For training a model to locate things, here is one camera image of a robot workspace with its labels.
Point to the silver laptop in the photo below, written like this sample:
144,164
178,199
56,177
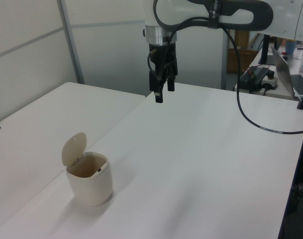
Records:
281,67

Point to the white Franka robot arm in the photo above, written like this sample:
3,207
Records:
149,15

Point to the wooden cabinet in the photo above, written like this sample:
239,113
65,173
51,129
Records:
232,60

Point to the small white lidded trash can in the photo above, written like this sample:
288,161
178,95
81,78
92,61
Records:
91,186

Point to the black power box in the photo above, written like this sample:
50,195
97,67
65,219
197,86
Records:
255,73

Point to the black monitor stand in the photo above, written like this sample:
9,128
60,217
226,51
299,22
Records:
265,49

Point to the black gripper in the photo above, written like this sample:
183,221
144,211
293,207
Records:
163,56

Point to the white emergency stop box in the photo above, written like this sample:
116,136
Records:
272,82

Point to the grey desk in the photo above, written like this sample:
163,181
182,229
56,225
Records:
278,93

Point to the blue cup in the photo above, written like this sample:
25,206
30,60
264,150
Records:
291,47

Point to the grey partition post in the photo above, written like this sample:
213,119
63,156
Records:
74,44

